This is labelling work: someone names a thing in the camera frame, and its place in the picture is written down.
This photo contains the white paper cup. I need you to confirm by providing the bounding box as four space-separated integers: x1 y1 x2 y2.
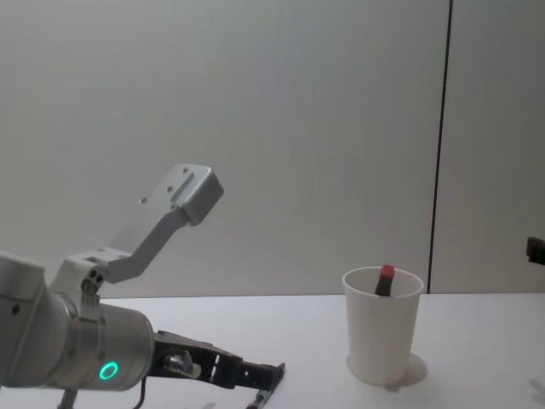
341 266 424 385

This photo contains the thin dark gripper cable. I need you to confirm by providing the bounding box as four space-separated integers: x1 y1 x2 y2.
134 376 149 409

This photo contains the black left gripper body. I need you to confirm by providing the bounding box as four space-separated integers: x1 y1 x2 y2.
146 329 245 389

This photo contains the dark brown box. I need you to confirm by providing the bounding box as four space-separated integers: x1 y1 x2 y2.
526 235 545 267

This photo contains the black marker with red cap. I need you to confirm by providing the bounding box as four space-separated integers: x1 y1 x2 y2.
375 263 397 297

